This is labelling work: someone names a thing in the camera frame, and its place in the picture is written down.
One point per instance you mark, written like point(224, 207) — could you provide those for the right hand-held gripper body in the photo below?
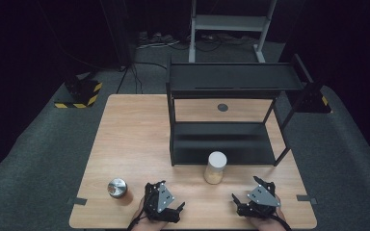
point(261, 196)

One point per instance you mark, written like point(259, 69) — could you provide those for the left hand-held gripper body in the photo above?
point(165, 197)

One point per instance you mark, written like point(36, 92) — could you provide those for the red-filled glass jar silver lid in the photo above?
point(118, 189)

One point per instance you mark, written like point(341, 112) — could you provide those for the beige-filled jar white lid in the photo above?
point(216, 166)

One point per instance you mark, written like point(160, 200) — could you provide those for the black metal shelf rack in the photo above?
point(231, 77)

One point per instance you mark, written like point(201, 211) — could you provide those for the person's right hand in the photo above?
point(269, 224)

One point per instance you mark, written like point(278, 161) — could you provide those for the person's left hand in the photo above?
point(147, 224)

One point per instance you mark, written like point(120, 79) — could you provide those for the black yellow-striped stand base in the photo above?
point(80, 91)
point(311, 99)

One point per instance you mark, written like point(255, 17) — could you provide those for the power strip with plugs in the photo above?
point(155, 40)

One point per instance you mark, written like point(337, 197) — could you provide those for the grey metal stand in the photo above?
point(228, 23)

